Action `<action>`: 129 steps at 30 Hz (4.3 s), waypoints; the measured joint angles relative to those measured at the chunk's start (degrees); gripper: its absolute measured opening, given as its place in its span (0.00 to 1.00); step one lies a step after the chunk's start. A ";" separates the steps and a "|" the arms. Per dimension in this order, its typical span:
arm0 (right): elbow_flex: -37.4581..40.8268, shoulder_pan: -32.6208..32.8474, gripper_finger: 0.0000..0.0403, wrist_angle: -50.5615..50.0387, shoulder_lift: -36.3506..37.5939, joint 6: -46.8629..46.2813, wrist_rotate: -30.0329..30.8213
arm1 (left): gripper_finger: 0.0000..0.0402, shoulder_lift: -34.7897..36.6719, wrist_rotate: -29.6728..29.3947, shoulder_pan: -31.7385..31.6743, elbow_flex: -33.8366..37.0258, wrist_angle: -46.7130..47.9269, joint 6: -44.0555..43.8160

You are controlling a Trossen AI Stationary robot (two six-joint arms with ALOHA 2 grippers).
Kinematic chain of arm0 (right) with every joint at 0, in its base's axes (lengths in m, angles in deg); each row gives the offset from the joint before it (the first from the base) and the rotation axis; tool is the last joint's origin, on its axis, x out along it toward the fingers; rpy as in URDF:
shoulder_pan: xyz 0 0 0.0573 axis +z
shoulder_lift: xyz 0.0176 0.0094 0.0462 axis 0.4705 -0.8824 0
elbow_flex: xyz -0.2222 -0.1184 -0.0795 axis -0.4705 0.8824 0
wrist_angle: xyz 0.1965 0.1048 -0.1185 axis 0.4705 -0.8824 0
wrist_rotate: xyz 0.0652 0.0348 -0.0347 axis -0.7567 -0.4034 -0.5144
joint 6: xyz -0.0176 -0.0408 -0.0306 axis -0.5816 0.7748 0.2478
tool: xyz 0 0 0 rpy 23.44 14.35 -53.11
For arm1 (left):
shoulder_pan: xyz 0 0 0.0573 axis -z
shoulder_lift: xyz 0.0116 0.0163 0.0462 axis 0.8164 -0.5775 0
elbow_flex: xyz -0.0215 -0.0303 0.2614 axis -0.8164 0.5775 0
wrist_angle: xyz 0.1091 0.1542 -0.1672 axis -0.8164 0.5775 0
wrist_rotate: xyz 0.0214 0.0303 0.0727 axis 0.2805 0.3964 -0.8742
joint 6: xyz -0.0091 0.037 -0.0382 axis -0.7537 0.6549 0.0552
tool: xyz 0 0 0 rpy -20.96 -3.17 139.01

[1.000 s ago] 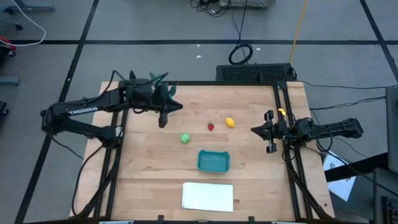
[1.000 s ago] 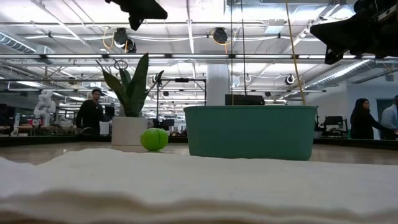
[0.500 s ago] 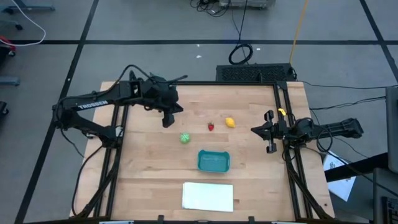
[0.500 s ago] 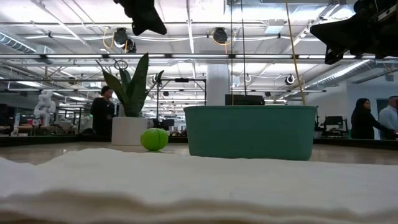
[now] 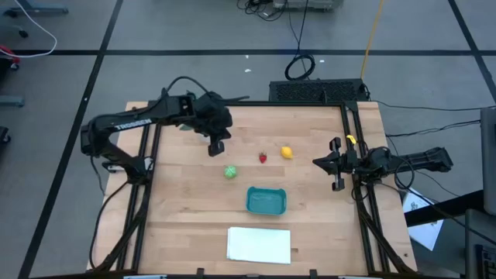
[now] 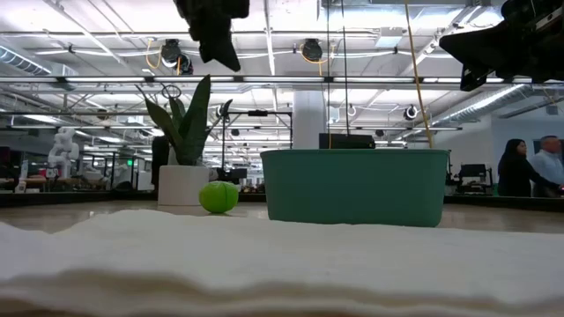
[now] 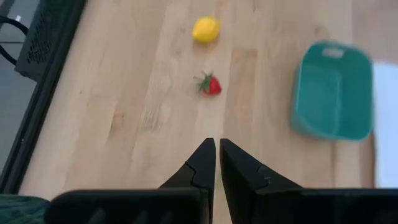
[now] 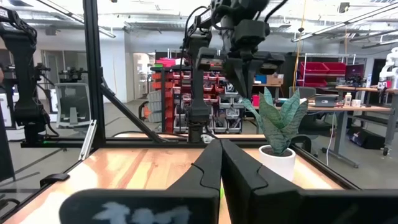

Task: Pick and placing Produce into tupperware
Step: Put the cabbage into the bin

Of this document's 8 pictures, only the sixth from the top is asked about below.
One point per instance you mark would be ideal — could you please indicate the white pillar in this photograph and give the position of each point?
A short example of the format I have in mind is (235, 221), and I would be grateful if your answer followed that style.
(308, 119)

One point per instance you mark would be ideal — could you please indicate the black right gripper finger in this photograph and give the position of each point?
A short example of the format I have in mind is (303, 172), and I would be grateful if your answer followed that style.
(480, 46)
(472, 78)

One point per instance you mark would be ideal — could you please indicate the green snake plant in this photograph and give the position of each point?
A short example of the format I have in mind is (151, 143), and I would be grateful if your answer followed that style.
(191, 127)

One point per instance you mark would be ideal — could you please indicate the green plastic tupperware container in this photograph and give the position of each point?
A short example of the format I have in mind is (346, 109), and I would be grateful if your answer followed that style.
(352, 189)

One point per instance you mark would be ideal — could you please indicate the white folded cloth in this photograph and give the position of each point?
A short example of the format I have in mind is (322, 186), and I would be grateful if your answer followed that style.
(282, 264)

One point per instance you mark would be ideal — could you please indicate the person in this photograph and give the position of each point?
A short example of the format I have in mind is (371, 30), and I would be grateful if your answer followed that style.
(159, 163)
(550, 165)
(513, 171)

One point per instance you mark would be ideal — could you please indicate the black metal frame rig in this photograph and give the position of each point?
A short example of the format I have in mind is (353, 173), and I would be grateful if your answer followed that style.
(223, 145)

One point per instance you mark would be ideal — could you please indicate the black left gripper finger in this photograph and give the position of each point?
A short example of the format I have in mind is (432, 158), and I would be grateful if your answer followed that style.
(218, 44)

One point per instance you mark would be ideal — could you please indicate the round green produce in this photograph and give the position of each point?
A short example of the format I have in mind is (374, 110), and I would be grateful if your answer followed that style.
(218, 197)

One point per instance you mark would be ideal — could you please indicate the white plant pot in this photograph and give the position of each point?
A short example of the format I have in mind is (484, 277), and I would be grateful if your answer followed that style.
(180, 185)

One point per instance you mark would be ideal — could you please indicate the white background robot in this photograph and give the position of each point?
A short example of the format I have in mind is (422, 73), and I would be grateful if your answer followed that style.
(64, 149)

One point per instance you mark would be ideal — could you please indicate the black desk equipment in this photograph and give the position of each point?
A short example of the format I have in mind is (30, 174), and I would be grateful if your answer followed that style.
(473, 174)

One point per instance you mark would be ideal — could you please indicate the silver ventilation duct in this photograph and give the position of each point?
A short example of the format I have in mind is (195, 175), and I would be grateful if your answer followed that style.
(484, 103)

